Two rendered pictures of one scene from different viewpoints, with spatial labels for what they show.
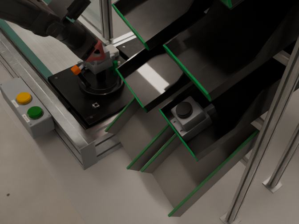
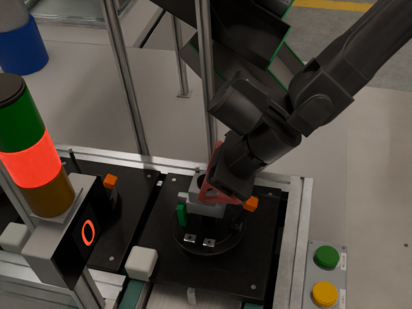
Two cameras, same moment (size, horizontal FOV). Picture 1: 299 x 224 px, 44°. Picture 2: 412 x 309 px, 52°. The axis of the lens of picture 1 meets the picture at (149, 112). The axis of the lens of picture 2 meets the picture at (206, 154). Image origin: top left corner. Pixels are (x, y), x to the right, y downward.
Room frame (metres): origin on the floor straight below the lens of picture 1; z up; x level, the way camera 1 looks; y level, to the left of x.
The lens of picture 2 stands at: (1.04, 0.54, 1.62)
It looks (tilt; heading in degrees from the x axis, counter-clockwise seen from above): 45 degrees down; 238
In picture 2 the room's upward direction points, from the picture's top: 5 degrees counter-clockwise
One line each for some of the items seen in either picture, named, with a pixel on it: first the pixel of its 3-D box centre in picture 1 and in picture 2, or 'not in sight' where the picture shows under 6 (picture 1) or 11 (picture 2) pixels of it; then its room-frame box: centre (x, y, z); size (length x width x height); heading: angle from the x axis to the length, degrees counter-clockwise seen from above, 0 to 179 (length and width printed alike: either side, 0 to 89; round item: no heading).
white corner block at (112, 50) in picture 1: (110, 54); (141, 263); (0.95, 0.14, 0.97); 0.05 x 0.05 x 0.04; 40
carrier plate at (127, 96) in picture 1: (101, 84); (209, 230); (0.81, 0.15, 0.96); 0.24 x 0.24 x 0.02; 40
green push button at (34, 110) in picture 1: (35, 113); (327, 257); (0.68, 0.32, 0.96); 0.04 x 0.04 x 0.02
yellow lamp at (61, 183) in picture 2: not in sight; (45, 186); (1.03, 0.18, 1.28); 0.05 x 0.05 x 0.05
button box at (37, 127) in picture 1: (26, 106); (322, 303); (0.74, 0.37, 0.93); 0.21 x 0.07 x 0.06; 40
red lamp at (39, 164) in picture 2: not in sight; (29, 153); (1.03, 0.18, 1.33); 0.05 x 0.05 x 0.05
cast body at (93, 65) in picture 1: (101, 55); (200, 192); (0.81, 0.14, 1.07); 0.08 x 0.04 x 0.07; 130
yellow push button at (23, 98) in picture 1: (24, 98); (324, 295); (0.74, 0.37, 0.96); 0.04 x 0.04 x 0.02
